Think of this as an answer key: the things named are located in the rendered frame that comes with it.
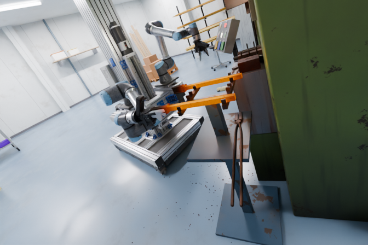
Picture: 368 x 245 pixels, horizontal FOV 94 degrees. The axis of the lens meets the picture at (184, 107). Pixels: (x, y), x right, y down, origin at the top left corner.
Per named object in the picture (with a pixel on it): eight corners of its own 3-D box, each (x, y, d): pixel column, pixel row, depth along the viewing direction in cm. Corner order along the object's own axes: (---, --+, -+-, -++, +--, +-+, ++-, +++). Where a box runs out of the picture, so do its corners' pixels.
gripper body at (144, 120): (160, 117, 96) (144, 120, 101) (154, 104, 92) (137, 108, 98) (154, 126, 90) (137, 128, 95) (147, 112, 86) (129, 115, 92)
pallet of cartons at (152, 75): (159, 82, 602) (151, 64, 577) (147, 83, 668) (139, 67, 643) (181, 69, 666) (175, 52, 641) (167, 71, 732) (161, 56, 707)
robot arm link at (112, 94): (121, 95, 175) (125, 98, 125) (107, 102, 171) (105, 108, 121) (115, 85, 172) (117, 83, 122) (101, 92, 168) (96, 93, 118)
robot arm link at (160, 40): (161, 71, 208) (145, 23, 184) (169, 66, 218) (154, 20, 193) (169, 70, 201) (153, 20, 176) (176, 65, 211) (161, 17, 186)
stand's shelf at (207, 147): (187, 162, 88) (186, 159, 87) (206, 118, 120) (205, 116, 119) (249, 162, 74) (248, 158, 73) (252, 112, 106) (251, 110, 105)
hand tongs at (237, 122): (243, 208, 56) (242, 205, 56) (230, 207, 58) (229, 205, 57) (242, 113, 106) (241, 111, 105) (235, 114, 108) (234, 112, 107)
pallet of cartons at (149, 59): (141, 77, 856) (133, 62, 825) (156, 68, 920) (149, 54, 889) (157, 74, 756) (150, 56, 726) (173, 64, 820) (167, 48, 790)
